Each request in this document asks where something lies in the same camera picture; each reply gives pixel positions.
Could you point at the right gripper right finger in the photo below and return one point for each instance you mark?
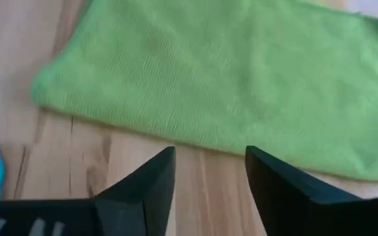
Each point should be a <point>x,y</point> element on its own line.
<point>281,196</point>

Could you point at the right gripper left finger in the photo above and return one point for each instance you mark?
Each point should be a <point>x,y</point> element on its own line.
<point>143,196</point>

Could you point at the green microfiber towel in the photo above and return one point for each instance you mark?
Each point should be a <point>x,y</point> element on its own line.
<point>225,75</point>

